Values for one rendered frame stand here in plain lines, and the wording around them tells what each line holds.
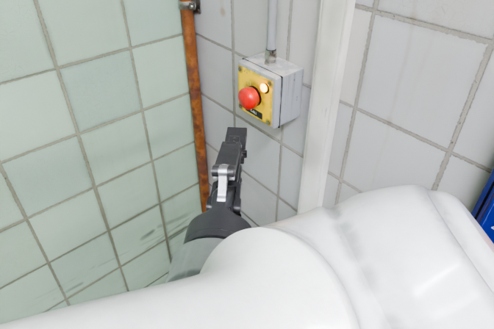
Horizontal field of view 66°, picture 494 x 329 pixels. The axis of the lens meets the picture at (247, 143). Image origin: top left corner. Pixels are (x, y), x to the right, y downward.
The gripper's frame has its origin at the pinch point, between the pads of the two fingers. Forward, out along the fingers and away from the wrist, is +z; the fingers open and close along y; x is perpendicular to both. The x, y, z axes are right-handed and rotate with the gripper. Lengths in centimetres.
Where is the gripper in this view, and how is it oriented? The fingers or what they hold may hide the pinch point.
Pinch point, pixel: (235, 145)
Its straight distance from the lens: 55.2
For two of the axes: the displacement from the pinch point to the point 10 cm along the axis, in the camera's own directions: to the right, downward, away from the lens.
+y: 0.0, 8.1, 5.9
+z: 0.7, -5.9, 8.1
